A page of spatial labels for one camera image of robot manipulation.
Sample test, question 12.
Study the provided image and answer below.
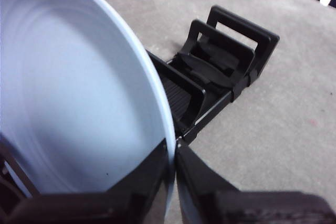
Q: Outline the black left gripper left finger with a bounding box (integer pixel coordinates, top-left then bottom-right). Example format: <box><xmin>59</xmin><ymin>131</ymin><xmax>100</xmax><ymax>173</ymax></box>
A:
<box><xmin>0</xmin><ymin>143</ymin><xmax>174</xmax><ymax>224</ymax></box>

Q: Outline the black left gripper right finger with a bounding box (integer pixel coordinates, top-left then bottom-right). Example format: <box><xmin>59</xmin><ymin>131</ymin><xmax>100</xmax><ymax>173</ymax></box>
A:
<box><xmin>175</xmin><ymin>144</ymin><xmax>336</xmax><ymax>224</ymax></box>

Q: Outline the blue round plate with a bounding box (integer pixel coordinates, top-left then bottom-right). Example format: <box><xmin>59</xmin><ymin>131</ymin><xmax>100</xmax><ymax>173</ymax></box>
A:
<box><xmin>0</xmin><ymin>0</ymin><xmax>184</xmax><ymax>224</ymax></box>

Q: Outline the black plate rack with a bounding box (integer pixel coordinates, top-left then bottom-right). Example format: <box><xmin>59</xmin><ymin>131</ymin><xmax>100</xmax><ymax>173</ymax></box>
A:
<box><xmin>146</xmin><ymin>5</ymin><xmax>280</xmax><ymax>145</ymax></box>

